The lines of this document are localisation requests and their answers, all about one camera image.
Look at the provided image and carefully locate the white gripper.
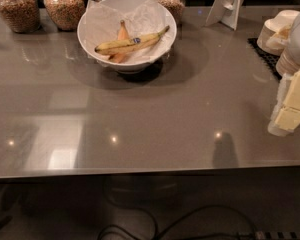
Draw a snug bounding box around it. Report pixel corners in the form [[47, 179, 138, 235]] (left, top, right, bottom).
[[268, 70, 300, 137]]

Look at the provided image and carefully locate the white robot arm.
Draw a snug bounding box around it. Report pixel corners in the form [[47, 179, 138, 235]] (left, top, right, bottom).
[[268, 13, 300, 136]]

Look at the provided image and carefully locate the white ceramic bowl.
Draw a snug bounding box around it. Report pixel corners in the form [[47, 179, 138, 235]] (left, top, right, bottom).
[[76, 0, 178, 74]]

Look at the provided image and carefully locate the orange-brown banana underneath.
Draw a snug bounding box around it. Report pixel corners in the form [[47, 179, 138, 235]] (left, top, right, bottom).
[[109, 20, 129, 63]]

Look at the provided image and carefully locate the black rubber mat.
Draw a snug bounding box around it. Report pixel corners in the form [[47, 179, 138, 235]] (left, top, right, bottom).
[[247, 38, 281, 80]]

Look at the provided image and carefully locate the stack of white paper bowls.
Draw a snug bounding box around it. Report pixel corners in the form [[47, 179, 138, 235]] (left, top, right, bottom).
[[257, 10, 299, 56]]

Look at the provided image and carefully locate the white sign stand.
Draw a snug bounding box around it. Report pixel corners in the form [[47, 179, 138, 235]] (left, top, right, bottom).
[[205, 0, 244, 30]]

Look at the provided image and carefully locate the glass jar of colourful cereal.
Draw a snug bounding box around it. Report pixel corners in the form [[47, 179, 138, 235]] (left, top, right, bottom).
[[43, 0, 85, 31]]

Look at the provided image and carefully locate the glass jar of cereal far left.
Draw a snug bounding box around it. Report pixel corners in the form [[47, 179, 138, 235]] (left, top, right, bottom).
[[0, 0, 40, 33]]

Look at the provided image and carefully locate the black cable on floor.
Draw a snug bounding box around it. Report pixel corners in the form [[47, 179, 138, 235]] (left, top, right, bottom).
[[96, 180, 258, 240]]

